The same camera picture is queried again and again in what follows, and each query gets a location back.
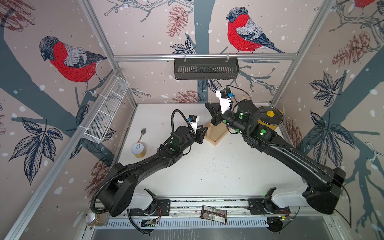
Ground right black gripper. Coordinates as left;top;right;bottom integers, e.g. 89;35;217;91
206;101;249;137

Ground wooden jewelry display stand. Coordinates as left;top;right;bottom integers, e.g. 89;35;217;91
205;111;229;146

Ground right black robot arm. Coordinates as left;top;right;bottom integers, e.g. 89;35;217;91
205;100;346;215

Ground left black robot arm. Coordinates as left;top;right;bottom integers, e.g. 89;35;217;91
90;109;208;217

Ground yellow pot with black lid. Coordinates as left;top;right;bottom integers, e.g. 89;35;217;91
258;106;284;130

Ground metal spoon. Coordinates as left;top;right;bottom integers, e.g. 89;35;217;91
137;128;147;144

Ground yellow can with white lid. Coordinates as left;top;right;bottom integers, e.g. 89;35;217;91
132;143;147;159

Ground dark snack wrapper packet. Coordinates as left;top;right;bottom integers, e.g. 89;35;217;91
200;205;228;225

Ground small electronics board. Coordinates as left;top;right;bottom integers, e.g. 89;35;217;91
140;219;158;229

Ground glass jar with metal lid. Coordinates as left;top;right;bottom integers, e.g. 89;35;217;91
85;212;109;226

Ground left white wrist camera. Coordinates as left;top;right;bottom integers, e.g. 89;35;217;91
188;115;200;133

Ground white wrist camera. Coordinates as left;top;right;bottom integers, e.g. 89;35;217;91
188;115;200;133
216;88;233;114

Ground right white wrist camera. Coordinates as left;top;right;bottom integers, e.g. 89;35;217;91
216;88;233;114

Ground black hanging wire basket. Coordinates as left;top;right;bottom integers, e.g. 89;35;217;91
174;58;240;80

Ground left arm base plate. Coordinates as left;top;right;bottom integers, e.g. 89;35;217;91
128;200;171;216

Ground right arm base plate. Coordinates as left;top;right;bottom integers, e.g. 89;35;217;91
247;188;291;215

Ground white mesh wall shelf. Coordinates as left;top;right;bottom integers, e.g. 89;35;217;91
83;76;130;144

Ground black round fixture under rail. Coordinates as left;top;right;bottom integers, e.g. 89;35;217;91
267;217;284;234

